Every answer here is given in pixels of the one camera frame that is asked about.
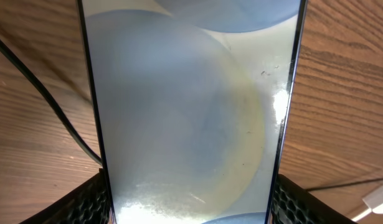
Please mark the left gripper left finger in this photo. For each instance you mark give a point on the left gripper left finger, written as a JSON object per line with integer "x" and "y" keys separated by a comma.
{"x": 87, "y": 204}

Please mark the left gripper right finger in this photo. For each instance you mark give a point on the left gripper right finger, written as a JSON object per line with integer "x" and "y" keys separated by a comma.
{"x": 293, "y": 205}

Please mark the Samsung Galaxy smartphone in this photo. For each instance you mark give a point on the Samsung Galaxy smartphone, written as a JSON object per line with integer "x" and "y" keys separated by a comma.
{"x": 191, "y": 100}

